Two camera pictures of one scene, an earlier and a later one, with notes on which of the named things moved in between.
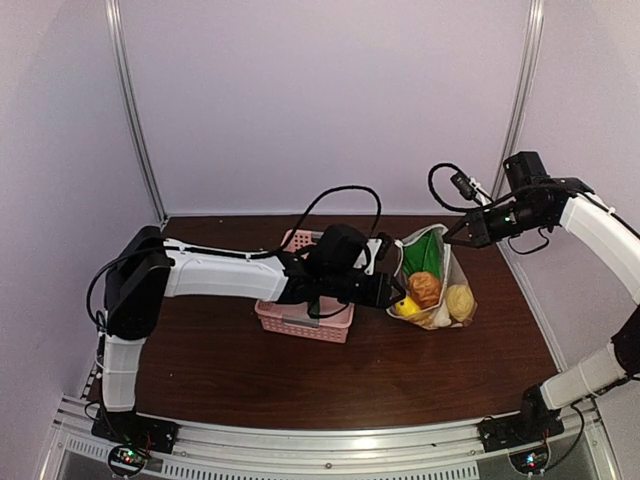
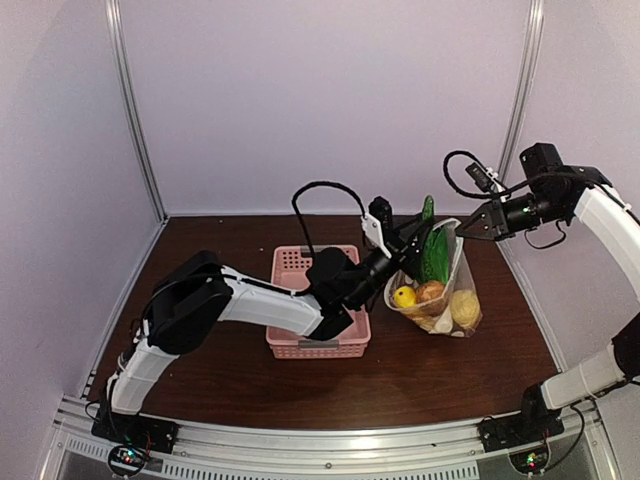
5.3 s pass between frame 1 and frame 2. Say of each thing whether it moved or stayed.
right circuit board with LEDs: stayed
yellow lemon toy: moved
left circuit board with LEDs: stayed
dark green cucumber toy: moved
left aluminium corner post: stayed
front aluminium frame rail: stayed
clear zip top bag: moved
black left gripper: moved
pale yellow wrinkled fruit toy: moved
